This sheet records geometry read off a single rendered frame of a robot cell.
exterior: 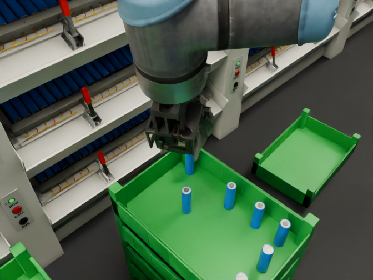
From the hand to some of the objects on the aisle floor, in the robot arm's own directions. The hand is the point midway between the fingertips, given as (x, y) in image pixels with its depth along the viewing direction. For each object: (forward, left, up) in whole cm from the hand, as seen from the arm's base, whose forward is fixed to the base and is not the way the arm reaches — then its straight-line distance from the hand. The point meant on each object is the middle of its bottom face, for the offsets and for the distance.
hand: (186, 140), depth 68 cm
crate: (-6, -51, -43) cm, 66 cm away
